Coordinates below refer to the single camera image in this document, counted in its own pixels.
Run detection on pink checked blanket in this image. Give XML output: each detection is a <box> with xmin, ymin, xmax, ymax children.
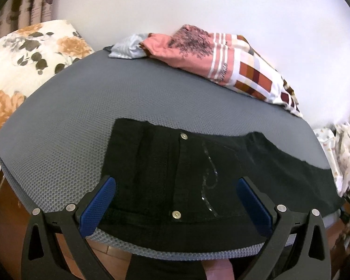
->
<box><xmin>140</xmin><ymin>25</ymin><xmax>304</xmax><ymax>119</ymax></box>

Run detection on floral white pillow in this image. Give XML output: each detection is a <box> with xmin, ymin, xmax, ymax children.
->
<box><xmin>0</xmin><ymin>20</ymin><xmax>95</xmax><ymax>149</ymax></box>

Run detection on beige floral curtain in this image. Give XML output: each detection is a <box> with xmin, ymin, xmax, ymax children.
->
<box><xmin>0</xmin><ymin>0</ymin><xmax>62</xmax><ymax>46</ymax></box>

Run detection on black pants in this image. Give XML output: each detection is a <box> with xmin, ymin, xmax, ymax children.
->
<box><xmin>101</xmin><ymin>118</ymin><xmax>344</xmax><ymax>253</ymax></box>

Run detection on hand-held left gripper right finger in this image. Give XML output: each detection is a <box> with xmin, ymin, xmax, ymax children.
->
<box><xmin>236</xmin><ymin>176</ymin><xmax>331</xmax><ymax>280</ymax></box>

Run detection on white dotted cloth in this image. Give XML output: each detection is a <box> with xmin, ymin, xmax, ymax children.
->
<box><xmin>313</xmin><ymin>122</ymin><xmax>350</xmax><ymax>197</ymax></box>

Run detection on grey textured mat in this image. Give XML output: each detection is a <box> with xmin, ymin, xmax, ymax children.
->
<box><xmin>0</xmin><ymin>47</ymin><xmax>331</xmax><ymax>264</ymax></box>

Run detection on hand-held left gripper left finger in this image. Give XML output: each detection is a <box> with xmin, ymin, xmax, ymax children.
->
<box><xmin>21</xmin><ymin>175</ymin><xmax>117</xmax><ymax>280</ymax></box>

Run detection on light grey cloth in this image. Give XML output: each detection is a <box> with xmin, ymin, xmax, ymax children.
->
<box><xmin>108</xmin><ymin>33</ymin><xmax>151</xmax><ymax>60</ymax></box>

